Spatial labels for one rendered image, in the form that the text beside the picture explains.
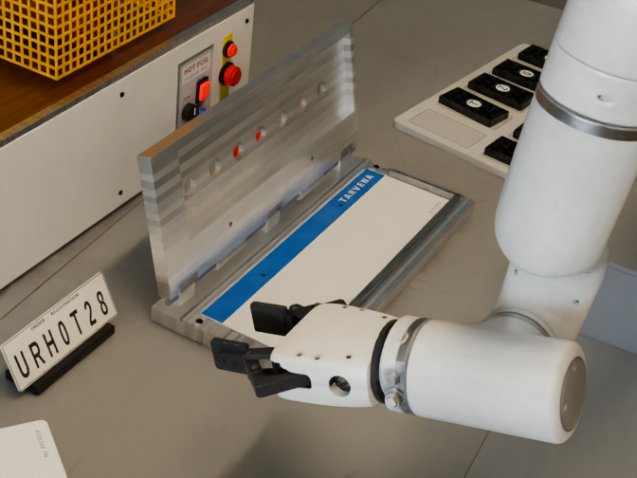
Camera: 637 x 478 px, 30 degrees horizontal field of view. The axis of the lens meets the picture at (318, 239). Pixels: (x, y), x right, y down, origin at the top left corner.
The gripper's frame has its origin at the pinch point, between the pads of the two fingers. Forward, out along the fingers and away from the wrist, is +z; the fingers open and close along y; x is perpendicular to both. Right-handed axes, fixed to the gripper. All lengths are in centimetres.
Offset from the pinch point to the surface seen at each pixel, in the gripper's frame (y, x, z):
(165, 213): 12.3, 5.0, 17.7
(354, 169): 52, -7, 18
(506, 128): 79, -12, 7
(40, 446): -18.7, -1.6, 10.1
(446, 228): 46.7, -12.3, 2.2
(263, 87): 33.2, 11.4, 16.9
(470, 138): 72, -11, 10
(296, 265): 28.0, -9.1, 13.2
